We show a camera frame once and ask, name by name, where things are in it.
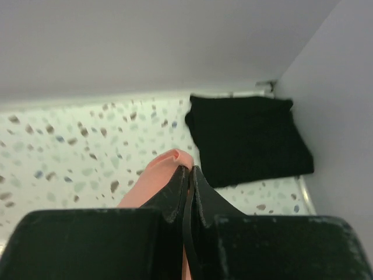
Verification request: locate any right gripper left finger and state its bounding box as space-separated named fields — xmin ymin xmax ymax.
xmin=138 ymin=166 xmax=189 ymax=279

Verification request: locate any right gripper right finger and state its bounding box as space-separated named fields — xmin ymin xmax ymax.
xmin=189 ymin=166 xmax=245 ymax=279

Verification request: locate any pink t shirt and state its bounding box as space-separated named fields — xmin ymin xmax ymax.
xmin=117 ymin=148 xmax=195 ymax=280

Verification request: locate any folded black t shirt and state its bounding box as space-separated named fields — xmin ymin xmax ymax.
xmin=185 ymin=95 xmax=314 ymax=188

